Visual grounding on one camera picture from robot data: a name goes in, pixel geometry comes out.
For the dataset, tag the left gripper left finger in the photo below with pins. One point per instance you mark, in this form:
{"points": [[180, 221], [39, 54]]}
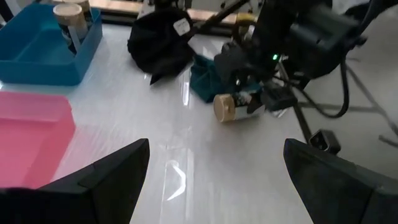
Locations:
{"points": [[93, 196]]}

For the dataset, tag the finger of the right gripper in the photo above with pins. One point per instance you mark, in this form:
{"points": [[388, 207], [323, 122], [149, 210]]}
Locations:
{"points": [[278, 98], [255, 101]]}

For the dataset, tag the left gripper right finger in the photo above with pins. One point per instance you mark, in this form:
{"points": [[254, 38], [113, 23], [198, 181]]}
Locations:
{"points": [[342, 193]]}

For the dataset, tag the tan-lid spice jar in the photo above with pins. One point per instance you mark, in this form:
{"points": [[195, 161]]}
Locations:
{"points": [[87, 14], [224, 108], [70, 18]]}

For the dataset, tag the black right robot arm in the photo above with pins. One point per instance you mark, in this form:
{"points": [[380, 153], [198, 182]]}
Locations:
{"points": [[317, 40]]}

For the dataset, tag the dark green cloth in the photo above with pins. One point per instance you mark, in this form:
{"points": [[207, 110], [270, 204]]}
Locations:
{"points": [[205, 81]]}

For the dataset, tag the black cloth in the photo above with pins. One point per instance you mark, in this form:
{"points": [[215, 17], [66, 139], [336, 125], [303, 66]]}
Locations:
{"points": [[158, 46]]}

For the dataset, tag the pink plastic bin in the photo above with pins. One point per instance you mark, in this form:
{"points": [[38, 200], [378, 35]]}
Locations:
{"points": [[31, 140]]}

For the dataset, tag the blue plastic bin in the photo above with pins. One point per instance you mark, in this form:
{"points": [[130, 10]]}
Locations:
{"points": [[46, 53]]}

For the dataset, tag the small black table camera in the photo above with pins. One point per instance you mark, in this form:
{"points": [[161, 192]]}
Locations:
{"points": [[323, 141]]}

